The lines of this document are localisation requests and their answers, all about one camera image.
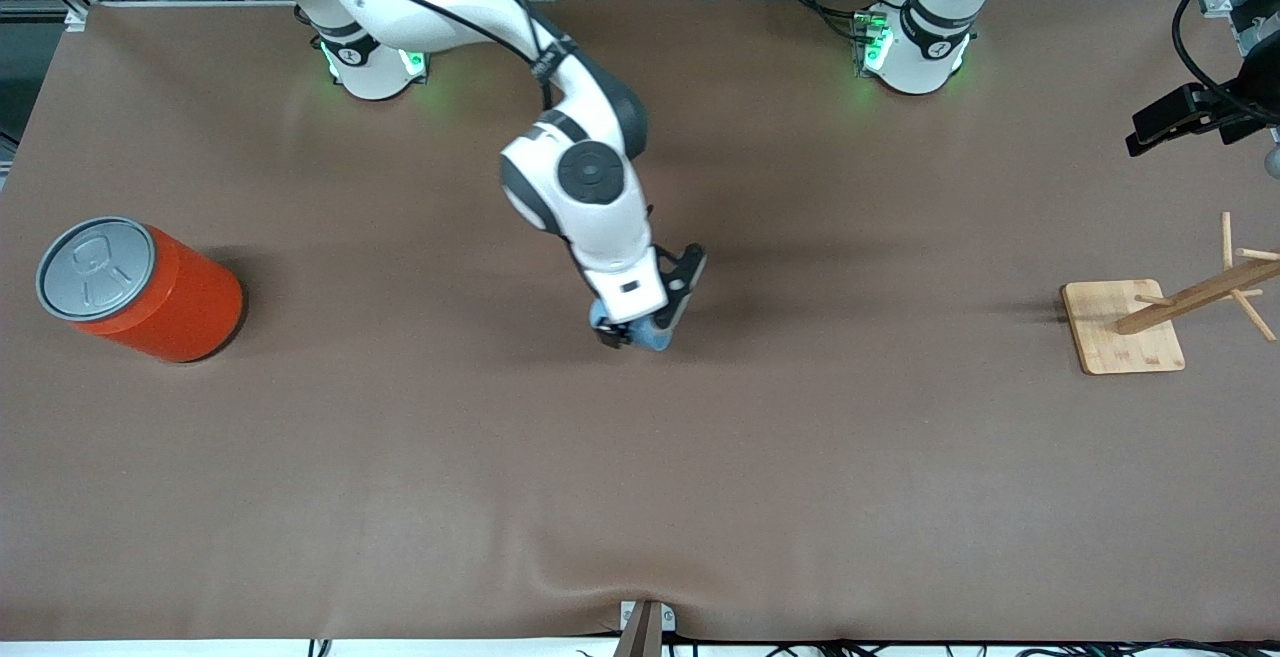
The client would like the blue cup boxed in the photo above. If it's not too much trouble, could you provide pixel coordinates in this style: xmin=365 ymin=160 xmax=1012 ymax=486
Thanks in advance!
xmin=589 ymin=299 xmax=677 ymax=353

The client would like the wooden cup rack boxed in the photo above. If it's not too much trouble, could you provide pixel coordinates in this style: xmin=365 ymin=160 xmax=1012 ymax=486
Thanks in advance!
xmin=1060 ymin=212 xmax=1280 ymax=376

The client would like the brown table cover cloth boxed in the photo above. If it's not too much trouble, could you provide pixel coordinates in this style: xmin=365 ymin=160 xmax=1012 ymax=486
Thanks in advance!
xmin=0 ymin=0 xmax=1280 ymax=644

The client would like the orange can grey lid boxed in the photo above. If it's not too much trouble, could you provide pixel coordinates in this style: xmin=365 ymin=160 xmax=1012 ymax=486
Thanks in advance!
xmin=36 ymin=216 xmax=245 ymax=365

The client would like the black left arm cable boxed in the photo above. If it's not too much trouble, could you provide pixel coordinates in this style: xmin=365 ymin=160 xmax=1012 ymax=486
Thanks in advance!
xmin=1171 ymin=0 xmax=1280 ymax=128

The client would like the metal table edge bracket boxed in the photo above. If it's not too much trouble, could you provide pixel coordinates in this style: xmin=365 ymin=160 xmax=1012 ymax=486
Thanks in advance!
xmin=617 ymin=599 xmax=678 ymax=657

